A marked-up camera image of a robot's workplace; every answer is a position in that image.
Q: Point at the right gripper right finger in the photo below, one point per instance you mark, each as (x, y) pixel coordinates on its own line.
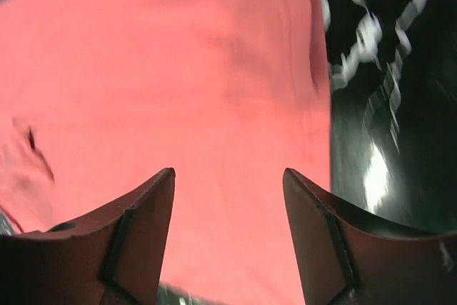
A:
(346, 255)

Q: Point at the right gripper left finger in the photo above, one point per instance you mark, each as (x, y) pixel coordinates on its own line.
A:
(111, 255)

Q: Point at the coral red t shirt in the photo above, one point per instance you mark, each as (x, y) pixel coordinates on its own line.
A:
(99, 95)

